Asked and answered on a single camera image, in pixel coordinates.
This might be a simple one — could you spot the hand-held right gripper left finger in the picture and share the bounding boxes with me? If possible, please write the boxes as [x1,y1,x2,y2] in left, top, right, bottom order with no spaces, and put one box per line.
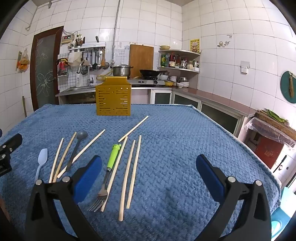
[25,155,102,241]

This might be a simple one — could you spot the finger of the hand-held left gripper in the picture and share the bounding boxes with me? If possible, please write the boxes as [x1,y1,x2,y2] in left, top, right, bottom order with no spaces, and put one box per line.
[0,133,23,154]

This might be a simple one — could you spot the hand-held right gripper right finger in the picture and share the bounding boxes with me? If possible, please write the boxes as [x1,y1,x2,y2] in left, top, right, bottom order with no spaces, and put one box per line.
[196,154,271,241]

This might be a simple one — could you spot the yellow slotted utensil holder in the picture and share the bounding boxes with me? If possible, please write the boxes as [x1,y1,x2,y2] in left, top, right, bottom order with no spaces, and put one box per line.
[95,76,132,116]

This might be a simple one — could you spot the row of hanging kitchen utensils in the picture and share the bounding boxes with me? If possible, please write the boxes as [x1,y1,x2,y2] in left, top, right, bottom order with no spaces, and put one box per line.
[82,47,110,71]

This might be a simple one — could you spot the light blue plastic spoon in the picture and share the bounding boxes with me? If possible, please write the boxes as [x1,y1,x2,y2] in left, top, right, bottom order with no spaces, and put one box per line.
[34,148,48,184]

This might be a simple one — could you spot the blue knitted blanket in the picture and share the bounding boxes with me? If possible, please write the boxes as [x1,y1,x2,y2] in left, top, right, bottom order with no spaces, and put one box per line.
[0,103,281,241]

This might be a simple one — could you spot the glass door kitchen cabinets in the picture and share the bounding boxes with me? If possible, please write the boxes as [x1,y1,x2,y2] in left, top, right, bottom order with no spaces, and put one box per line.
[150,89,245,138]

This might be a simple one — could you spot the red box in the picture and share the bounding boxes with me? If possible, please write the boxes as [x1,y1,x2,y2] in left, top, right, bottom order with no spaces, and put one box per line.
[254,137,284,169]

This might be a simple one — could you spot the clear plastic sheet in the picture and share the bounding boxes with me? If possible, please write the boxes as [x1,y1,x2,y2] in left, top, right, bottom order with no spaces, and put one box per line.
[245,117,296,147]

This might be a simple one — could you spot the red kitchen counter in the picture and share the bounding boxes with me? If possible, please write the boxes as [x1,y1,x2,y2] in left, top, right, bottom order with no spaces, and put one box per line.
[172,87,257,117]

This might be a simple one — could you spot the brown frosted glass door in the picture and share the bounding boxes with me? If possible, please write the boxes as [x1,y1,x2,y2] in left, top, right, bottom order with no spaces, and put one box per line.
[30,26,64,112]

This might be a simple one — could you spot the steel kitchen sink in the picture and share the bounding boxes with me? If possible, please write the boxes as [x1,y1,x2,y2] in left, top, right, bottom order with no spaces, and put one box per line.
[55,86,97,95]

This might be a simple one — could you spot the plastic bag with oranges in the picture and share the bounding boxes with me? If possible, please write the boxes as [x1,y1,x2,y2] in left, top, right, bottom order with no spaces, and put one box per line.
[16,49,30,73]

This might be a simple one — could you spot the wooden chopping block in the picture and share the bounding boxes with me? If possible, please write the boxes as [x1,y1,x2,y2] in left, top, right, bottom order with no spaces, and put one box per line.
[254,111,296,141]

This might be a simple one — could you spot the teal plastic stool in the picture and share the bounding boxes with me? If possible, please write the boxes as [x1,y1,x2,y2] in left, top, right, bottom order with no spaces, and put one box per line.
[270,185,296,241]

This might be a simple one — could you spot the green vegetables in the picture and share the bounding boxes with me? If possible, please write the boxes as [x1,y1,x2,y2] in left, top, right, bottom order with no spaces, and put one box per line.
[264,109,289,124]

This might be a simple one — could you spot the steel faucet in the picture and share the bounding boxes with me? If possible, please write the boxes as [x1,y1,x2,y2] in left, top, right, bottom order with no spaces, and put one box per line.
[76,60,94,87]

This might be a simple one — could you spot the white hanging cloth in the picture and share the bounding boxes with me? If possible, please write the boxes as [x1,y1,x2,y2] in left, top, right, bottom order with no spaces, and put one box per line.
[68,51,83,67]

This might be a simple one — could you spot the steel gas stove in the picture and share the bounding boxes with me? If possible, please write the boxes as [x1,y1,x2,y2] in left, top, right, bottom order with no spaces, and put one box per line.
[128,78,166,87]

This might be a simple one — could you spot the steel cooking pot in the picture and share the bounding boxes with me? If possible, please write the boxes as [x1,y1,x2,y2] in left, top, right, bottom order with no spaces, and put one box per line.
[110,64,134,77]

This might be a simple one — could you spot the green round tray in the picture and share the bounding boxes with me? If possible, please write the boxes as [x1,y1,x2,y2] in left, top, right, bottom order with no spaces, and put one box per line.
[280,71,296,104]

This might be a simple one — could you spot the utensil cup with tools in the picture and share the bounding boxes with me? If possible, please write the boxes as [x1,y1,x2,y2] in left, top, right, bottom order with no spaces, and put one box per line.
[69,34,86,48]

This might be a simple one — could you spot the black wok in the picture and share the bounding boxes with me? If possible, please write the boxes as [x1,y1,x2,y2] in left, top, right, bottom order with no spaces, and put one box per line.
[139,69,167,78]

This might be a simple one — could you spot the hanging straw brush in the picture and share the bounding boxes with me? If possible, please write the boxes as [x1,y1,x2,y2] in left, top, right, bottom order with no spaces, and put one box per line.
[289,72,295,98]

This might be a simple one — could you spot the wooden cutting board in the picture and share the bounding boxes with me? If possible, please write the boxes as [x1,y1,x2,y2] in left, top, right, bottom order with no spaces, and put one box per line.
[129,44,154,78]

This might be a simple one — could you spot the vertical steel pipe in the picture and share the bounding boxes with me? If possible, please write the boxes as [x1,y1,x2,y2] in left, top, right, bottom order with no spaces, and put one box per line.
[112,0,121,65]

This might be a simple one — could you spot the green-handled metal fork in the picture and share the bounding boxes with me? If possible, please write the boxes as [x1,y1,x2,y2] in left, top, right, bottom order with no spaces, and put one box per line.
[87,144,122,212]

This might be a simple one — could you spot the grey long-handled spoon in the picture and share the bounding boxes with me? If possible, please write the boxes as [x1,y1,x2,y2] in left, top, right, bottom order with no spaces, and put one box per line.
[66,130,88,172]

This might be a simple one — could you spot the red wire wall basket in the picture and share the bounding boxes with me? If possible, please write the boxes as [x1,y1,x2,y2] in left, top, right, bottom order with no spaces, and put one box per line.
[57,58,70,77]

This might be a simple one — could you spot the corner wall shelf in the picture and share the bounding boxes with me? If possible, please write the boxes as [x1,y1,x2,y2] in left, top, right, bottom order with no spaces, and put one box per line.
[158,49,201,90]

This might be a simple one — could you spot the yellow coiled hose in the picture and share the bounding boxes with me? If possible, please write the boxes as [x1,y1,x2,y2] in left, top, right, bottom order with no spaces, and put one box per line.
[96,72,114,82]

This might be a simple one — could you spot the steel wall rack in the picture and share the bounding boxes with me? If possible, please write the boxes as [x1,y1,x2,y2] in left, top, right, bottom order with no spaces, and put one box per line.
[68,44,107,51]

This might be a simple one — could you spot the white wall pipe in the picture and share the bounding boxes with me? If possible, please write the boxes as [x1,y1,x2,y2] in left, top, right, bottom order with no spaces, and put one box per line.
[25,0,58,30]

